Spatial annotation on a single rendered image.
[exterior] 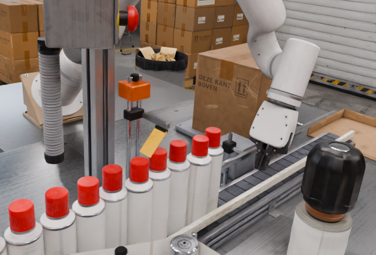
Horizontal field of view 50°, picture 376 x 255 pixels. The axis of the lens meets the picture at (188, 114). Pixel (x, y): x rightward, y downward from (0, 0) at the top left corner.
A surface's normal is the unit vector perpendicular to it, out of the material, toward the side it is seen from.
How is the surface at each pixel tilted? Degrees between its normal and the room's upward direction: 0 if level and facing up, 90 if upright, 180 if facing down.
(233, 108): 90
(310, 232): 92
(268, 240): 0
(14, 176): 0
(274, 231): 0
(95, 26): 90
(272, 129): 69
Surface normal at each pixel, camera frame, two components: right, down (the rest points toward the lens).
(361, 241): 0.07, -0.93
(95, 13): 0.18, 0.37
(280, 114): -0.57, -0.13
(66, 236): 0.72, 0.30
